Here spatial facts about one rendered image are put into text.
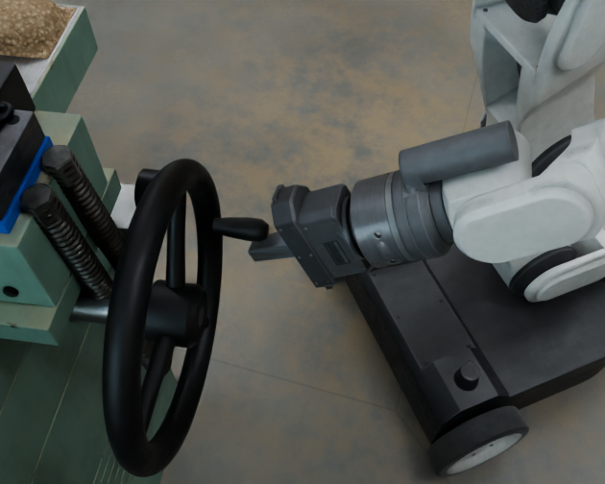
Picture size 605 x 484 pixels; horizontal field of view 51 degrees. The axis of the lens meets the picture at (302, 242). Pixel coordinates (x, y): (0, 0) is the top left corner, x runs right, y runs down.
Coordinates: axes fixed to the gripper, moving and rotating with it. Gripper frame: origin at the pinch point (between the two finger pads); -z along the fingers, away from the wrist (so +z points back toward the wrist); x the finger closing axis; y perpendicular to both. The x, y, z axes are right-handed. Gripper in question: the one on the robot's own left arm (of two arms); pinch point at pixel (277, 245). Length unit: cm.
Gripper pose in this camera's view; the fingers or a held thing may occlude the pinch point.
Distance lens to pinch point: 67.4
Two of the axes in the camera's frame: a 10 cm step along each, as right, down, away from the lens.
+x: -4.6, -7.0, -5.4
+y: -2.3, 6.9, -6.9
